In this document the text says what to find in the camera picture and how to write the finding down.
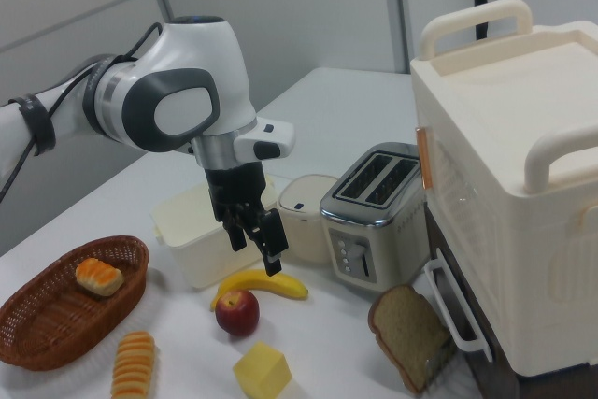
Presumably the brown wicker basket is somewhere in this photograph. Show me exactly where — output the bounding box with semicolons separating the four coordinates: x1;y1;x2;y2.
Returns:
0;235;150;372

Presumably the yellow cube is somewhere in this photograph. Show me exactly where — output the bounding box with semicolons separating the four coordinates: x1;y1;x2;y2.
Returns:
233;341;293;395

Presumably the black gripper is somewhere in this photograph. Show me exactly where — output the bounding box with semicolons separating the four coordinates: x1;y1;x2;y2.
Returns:
204;161;289;278

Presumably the open white plastic box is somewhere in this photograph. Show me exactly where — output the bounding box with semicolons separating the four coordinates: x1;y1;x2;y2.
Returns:
149;182;277;290

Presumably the black cable strap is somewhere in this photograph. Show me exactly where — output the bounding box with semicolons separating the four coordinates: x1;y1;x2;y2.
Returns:
8;93;57;157

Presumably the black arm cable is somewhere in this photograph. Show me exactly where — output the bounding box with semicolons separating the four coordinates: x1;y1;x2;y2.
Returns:
0;21;164;204

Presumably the brown bread slice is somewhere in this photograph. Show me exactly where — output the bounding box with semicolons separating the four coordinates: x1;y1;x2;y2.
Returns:
367;283;452;394

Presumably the silver two-slot toaster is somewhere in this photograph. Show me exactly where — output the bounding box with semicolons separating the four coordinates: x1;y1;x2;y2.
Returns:
319;141;431;295

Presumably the long orange striped bread roll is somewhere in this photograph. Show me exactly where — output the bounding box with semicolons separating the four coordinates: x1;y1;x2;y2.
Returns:
110;330;156;399

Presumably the short orange striped bun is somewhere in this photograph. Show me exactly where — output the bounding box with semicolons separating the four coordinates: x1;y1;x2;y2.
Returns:
75;257;125;298

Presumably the cream toy oven with handles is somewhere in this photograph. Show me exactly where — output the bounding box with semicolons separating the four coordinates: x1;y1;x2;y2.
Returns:
409;0;598;379

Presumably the small white lidded container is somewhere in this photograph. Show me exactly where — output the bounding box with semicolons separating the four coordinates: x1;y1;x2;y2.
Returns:
277;173;340;267

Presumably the dark brown board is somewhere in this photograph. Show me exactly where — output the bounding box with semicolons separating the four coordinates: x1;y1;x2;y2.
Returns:
460;351;598;399

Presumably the red apple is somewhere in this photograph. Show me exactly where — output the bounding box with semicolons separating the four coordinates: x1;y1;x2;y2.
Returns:
214;290;261;337

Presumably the yellow banana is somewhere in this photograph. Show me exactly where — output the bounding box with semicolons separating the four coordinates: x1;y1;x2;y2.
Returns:
209;268;310;311

